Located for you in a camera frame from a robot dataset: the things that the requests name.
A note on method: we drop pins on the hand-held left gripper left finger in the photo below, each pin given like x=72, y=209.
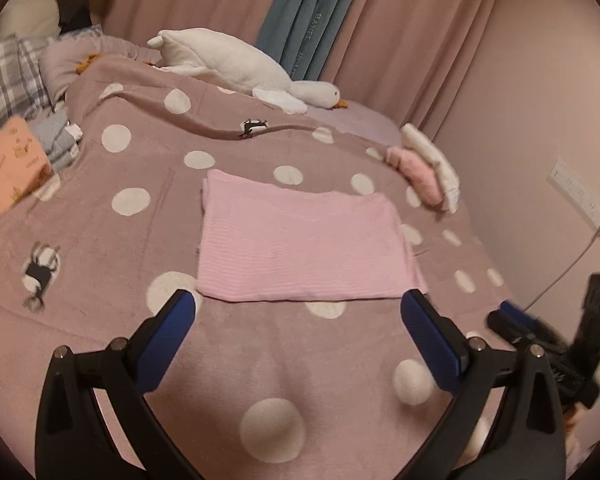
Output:
x=165, y=345

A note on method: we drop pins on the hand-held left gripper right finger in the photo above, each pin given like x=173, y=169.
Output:
x=430, y=345

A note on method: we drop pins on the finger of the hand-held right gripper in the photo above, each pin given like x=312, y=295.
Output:
x=517, y=312

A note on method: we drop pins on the pink long-sleeve shirt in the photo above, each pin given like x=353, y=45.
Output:
x=300, y=240

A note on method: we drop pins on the folded grey clothes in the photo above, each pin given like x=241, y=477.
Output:
x=57, y=135

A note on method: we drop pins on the mauve polka dot blanket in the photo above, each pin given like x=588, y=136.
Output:
x=130, y=270

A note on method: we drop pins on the folded pink cloth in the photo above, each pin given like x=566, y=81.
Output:
x=420, y=172

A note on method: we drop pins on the folded white cloth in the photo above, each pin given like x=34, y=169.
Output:
x=437, y=160

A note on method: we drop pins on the orange printed garment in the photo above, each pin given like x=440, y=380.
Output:
x=15, y=160

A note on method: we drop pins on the white goose plush toy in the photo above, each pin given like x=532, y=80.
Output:
x=230, y=60

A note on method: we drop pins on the pink curtain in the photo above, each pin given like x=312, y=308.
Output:
x=430, y=25

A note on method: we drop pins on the plaid blanket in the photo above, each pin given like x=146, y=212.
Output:
x=7, y=80

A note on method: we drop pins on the dark pillow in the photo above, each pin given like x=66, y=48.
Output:
x=75, y=15

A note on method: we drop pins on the teal curtain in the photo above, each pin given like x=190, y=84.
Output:
x=310, y=15

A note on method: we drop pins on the pale green pillow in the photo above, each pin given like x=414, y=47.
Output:
x=27, y=17

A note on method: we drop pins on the white wall socket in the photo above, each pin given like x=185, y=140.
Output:
x=577, y=192

